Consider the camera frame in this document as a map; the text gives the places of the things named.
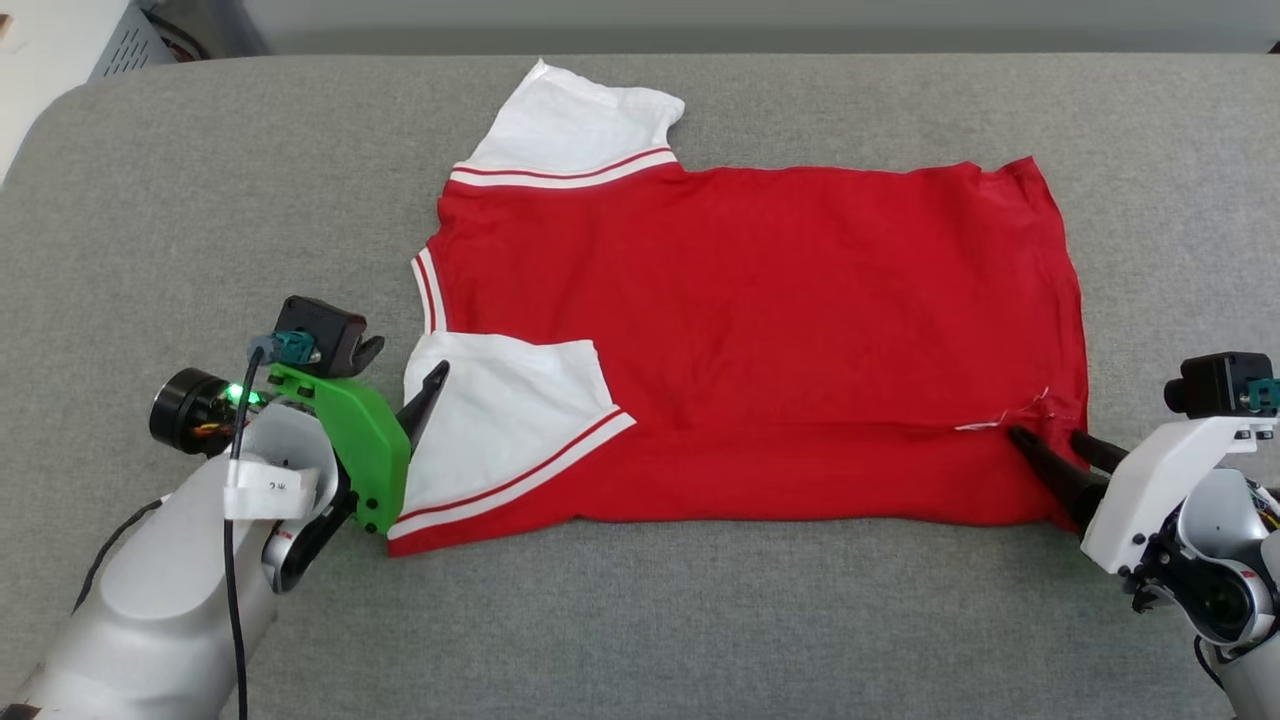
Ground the red white sports jersey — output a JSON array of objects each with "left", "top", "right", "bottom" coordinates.
[{"left": 387, "top": 58, "right": 1091, "bottom": 558}]

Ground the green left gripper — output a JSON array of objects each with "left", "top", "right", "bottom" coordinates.
[{"left": 267, "top": 336, "right": 451, "bottom": 535}]

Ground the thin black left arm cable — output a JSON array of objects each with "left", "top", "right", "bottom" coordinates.
[{"left": 72, "top": 497, "right": 163, "bottom": 613}]

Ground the white metal equipment box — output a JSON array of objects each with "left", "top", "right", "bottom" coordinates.
[{"left": 0, "top": 0, "right": 177, "bottom": 187}]

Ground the black cable teal plug left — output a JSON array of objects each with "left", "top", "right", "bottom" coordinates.
[{"left": 224, "top": 335, "right": 319, "bottom": 720}]

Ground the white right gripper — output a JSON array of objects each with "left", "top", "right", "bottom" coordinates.
[{"left": 1007, "top": 414, "right": 1278, "bottom": 575}]

